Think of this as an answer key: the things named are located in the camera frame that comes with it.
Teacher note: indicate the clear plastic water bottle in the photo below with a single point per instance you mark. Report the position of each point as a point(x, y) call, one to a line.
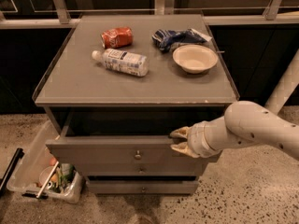
point(122, 61)

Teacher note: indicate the crushed red soda can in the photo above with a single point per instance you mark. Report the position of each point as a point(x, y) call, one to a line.
point(117, 37)

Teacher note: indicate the white paper bowl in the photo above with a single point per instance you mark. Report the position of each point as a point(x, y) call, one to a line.
point(195, 59)

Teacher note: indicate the green packet in bin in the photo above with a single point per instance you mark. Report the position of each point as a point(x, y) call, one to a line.
point(67, 172)

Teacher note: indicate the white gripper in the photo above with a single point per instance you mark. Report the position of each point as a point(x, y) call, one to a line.
point(196, 139)

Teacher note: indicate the grey middle drawer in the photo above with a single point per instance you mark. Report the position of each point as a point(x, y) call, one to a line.
point(118, 169)

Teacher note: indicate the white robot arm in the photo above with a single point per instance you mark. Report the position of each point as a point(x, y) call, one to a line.
point(246, 124)

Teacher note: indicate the metal window railing frame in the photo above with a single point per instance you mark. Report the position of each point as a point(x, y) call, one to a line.
point(29, 14)

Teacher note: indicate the grey top drawer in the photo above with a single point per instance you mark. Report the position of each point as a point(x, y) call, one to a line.
point(126, 135)

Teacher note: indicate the grey drawer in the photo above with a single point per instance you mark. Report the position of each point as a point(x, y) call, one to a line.
point(142, 187)
point(126, 135)
point(118, 169)

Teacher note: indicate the clear plastic storage bin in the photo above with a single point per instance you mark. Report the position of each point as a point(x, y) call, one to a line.
point(36, 164)

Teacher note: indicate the grey bottom drawer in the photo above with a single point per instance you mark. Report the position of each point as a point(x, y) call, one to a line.
point(142, 187)

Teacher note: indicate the grey drawer cabinet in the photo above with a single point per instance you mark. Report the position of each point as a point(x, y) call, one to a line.
point(75, 80)

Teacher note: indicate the blue crumpled chip bag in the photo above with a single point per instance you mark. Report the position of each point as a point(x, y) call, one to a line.
point(166, 40)

